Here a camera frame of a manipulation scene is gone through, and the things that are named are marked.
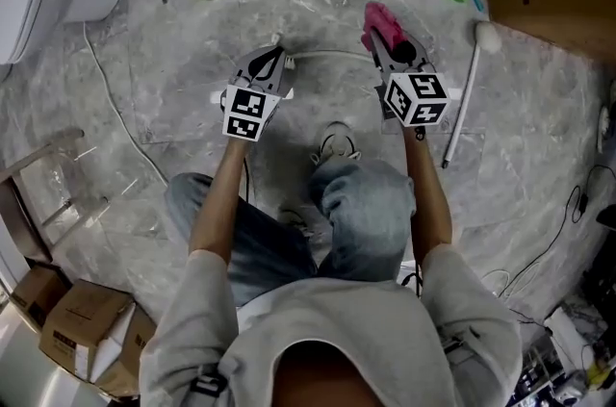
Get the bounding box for small closed cardboard box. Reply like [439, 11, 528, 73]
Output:
[9, 265, 69, 330]

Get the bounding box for pink cloth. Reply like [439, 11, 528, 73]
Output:
[361, 1, 403, 53]

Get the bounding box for person's right forearm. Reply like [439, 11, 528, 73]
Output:
[401, 125, 453, 265]

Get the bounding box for person's blue jeans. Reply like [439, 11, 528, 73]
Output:
[166, 157, 418, 308]

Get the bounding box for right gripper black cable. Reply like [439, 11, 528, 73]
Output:
[398, 125, 427, 296]

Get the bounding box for person's right shoe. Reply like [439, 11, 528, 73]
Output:
[310, 120, 363, 166]

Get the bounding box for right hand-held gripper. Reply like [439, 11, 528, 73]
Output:
[361, 32, 451, 128]

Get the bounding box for person's left forearm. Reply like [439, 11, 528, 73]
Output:
[188, 136, 249, 255]

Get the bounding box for white toilet brush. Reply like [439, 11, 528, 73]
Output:
[441, 20, 502, 169]

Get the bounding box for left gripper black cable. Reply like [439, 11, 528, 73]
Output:
[242, 157, 257, 205]

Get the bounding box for person's shoe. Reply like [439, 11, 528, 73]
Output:
[310, 120, 363, 166]
[598, 106, 613, 154]
[278, 208, 315, 239]

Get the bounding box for black floor cable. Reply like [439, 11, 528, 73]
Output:
[500, 164, 592, 300]

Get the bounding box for grey metal counter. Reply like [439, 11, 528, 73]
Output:
[0, 298, 112, 407]

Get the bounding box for person's left shoe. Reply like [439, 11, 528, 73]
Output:
[278, 208, 315, 239]

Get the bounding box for torn cardboard box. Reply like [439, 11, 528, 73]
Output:
[38, 279, 158, 396]

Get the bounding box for wooden chair with brown seat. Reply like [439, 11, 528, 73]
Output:
[0, 128, 112, 262]

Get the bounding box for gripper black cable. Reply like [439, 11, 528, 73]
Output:
[398, 125, 427, 296]
[242, 157, 257, 205]

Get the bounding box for grey sweatshirt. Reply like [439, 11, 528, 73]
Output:
[139, 245, 524, 407]

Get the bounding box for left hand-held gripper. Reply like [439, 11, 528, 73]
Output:
[221, 46, 295, 140]

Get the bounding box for looped white cable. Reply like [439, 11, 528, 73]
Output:
[480, 260, 541, 300]

